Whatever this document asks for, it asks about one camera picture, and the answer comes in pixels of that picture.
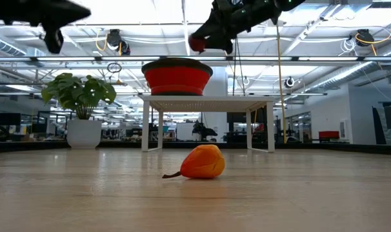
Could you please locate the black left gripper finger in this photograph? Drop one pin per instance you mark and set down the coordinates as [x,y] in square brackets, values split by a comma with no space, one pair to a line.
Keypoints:
[71,18]
[71,9]

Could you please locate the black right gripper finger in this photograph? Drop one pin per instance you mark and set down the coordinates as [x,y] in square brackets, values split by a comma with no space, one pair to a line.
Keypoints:
[208,30]
[219,43]

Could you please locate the red grey collapsible colander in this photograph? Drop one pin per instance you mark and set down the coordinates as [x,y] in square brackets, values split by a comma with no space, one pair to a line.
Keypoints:
[176,79]

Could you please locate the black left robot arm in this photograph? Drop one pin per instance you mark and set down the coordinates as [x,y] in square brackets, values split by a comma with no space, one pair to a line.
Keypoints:
[8,9]

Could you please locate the black background robot arm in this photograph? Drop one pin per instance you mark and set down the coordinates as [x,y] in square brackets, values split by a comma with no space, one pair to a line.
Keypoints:
[203,132]

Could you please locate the small orange fruit with stem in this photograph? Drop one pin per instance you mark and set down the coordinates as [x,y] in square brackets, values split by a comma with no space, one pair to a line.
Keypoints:
[203,162]

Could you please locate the white perforated metal riser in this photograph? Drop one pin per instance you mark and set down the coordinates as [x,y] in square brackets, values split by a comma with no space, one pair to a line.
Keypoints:
[198,103]

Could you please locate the potted green leafy plant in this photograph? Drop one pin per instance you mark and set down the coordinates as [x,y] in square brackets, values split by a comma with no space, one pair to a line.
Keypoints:
[76,93]

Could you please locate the black monitor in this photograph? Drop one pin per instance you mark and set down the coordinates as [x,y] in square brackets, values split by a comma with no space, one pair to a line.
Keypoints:
[8,119]

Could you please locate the red box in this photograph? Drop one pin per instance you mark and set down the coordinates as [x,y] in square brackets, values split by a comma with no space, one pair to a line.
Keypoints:
[328,135]

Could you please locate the black aluminium table frame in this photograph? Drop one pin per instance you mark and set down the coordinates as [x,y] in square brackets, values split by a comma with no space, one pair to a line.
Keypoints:
[21,147]

